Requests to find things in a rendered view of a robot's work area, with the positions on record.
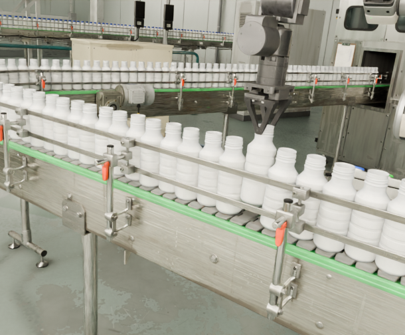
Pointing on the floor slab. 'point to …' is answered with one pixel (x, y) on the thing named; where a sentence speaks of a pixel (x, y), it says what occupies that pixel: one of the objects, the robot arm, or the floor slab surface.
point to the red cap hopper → (13, 12)
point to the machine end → (344, 36)
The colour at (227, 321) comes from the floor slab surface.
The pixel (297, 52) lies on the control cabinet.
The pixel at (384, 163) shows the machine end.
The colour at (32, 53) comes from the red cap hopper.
